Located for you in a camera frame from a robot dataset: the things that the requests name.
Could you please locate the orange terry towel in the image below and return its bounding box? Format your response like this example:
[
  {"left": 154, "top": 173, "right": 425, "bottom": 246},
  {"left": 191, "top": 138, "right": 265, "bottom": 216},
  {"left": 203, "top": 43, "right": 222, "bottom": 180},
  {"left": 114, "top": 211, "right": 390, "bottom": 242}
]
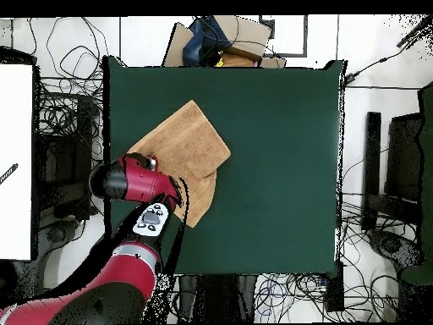
[{"left": 127, "top": 99, "right": 232, "bottom": 229}]

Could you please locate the flat brown cardboard sheet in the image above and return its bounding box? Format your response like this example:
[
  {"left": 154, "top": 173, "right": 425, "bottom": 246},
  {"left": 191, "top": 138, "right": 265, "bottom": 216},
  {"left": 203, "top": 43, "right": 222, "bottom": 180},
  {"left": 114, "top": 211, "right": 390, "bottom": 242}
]
[{"left": 162, "top": 21, "right": 195, "bottom": 68}]

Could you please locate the black equipment stand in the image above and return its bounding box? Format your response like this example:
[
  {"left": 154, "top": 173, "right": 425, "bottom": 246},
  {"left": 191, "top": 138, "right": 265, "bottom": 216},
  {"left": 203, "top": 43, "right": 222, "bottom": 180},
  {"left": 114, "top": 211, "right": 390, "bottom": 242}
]
[{"left": 33, "top": 94, "right": 94, "bottom": 221}]

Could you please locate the white panel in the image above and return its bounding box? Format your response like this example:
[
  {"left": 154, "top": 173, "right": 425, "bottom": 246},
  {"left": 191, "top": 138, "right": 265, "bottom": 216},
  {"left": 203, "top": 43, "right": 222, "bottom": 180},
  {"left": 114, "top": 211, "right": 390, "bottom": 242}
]
[{"left": 0, "top": 63, "right": 34, "bottom": 261}]

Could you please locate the striped black rod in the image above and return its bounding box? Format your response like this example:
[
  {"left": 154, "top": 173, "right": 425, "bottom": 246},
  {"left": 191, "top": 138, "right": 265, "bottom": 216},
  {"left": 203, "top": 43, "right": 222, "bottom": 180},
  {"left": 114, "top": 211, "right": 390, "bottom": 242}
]
[{"left": 0, "top": 162, "right": 19, "bottom": 185}]

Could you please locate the blue garment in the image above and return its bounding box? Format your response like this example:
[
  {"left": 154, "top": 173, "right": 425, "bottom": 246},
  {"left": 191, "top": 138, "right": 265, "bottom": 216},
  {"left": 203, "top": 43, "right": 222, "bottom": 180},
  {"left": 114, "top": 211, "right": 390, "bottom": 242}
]
[{"left": 182, "top": 16, "right": 234, "bottom": 67}]

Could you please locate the dark green table cloth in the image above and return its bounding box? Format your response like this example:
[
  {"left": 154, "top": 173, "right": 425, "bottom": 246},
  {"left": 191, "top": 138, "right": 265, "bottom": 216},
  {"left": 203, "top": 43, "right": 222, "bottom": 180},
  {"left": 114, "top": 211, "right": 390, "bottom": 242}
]
[{"left": 102, "top": 55, "right": 346, "bottom": 277}]

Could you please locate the brown cardboard box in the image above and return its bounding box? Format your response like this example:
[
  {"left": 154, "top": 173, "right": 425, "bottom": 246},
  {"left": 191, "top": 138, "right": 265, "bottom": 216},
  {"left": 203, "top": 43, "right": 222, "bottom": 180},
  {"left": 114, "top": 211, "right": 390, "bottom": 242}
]
[{"left": 212, "top": 14, "right": 273, "bottom": 62}]

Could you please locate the black upright bar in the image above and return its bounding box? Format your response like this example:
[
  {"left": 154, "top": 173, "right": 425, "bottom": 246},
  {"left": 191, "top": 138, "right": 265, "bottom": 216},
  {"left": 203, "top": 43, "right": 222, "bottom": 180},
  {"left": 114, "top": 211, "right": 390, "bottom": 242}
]
[{"left": 361, "top": 111, "right": 382, "bottom": 231}]

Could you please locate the black box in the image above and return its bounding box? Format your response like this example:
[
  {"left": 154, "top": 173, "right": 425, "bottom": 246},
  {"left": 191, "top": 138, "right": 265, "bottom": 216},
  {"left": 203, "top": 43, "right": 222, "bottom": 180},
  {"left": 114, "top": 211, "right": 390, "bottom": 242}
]
[{"left": 325, "top": 262, "right": 345, "bottom": 312}]

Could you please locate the tangle of black cables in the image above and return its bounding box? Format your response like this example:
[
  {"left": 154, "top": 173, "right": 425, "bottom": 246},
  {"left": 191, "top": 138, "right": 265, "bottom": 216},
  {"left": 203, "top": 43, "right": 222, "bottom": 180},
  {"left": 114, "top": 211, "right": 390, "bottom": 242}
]
[{"left": 28, "top": 16, "right": 106, "bottom": 153}]

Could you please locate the black pedestal leg with foot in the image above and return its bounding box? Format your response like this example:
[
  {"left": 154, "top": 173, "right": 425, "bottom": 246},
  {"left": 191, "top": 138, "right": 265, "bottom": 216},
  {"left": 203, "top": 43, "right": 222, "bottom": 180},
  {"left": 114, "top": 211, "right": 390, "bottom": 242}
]
[
  {"left": 366, "top": 229, "right": 425, "bottom": 272},
  {"left": 36, "top": 219, "right": 80, "bottom": 292}
]

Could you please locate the black cable bundle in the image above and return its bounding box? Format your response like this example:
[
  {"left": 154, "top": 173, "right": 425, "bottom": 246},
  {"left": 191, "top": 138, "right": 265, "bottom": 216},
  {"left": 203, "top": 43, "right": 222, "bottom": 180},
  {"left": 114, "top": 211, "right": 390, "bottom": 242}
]
[{"left": 341, "top": 192, "right": 420, "bottom": 319}]

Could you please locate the black cable with adapter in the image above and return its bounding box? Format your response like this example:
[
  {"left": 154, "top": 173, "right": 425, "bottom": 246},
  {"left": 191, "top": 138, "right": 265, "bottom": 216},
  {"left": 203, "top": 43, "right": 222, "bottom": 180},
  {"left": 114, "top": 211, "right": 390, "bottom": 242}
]
[{"left": 344, "top": 19, "right": 433, "bottom": 85}]

